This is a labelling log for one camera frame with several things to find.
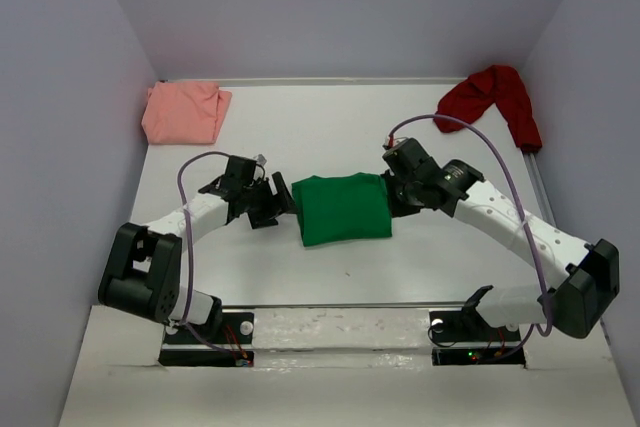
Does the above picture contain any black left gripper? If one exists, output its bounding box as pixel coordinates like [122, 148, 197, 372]
[241, 173, 300, 229]

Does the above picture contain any green t-shirt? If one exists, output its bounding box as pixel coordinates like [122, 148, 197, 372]
[292, 173, 392, 247]

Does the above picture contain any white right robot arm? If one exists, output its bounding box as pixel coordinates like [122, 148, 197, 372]
[383, 138, 620, 339]

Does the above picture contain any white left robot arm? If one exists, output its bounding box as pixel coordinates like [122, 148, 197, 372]
[98, 155, 296, 345]

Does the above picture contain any red t-shirt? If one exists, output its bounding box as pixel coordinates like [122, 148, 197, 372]
[436, 65, 543, 153]

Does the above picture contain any folded pink t-shirt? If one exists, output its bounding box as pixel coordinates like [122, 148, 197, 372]
[141, 80, 232, 145]

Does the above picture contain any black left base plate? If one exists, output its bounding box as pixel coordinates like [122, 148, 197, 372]
[158, 310, 255, 368]

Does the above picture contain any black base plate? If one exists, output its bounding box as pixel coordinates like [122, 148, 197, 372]
[427, 310, 526, 367]
[158, 310, 255, 368]

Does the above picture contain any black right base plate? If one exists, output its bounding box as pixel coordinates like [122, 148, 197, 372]
[427, 310, 526, 367]

